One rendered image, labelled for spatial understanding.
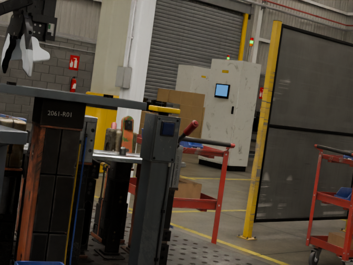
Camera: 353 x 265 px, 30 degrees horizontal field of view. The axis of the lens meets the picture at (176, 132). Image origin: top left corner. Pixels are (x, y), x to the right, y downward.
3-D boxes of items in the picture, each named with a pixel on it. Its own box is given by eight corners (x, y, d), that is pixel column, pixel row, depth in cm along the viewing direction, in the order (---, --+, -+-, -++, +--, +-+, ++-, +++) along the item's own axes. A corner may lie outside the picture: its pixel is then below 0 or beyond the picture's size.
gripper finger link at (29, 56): (55, 71, 139) (49, 36, 143) (29, 68, 136) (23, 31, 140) (49, 79, 141) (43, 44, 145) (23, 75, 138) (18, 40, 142)
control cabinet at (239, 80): (195, 163, 1244) (214, 34, 1231) (215, 164, 1280) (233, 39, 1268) (226, 171, 1185) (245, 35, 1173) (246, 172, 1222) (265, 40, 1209)
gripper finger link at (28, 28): (35, 46, 138) (30, 12, 142) (29, 44, 137) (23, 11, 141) (27, 58, 141) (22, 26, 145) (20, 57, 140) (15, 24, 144)
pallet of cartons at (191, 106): (209, 152, 1557) (217, 95, 1550) (185, 151, 1499) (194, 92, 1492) (173, 145, 1641) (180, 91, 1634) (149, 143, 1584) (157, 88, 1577)
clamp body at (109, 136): (113, 235, 223) (127, 129, 221) (129, 246, 210) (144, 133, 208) (83, 234, 218) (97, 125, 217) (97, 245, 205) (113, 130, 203)
